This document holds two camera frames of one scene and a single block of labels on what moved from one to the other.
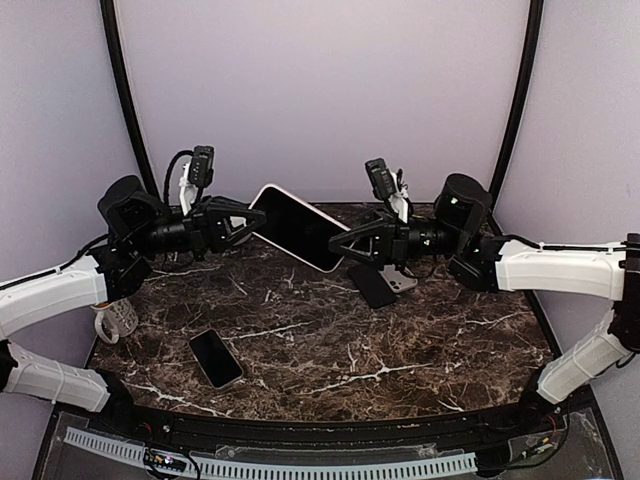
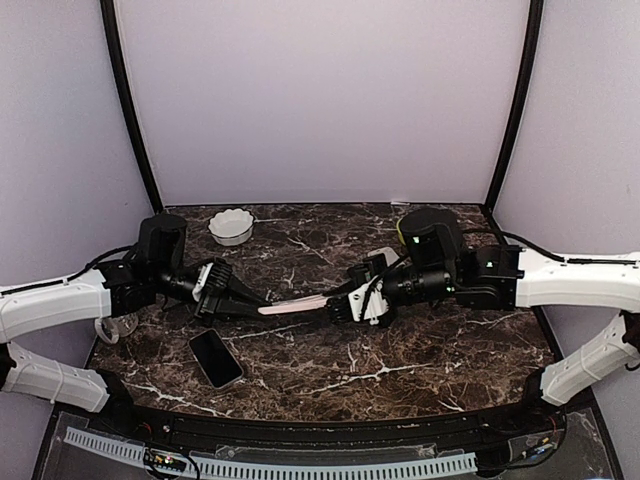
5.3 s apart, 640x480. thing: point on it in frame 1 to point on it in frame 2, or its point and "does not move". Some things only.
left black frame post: x=116 y=48 does not move
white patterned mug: x=115 y=319 does not move
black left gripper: x=198 y=225 to x=211 y=303
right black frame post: x=533 y=53 does not move
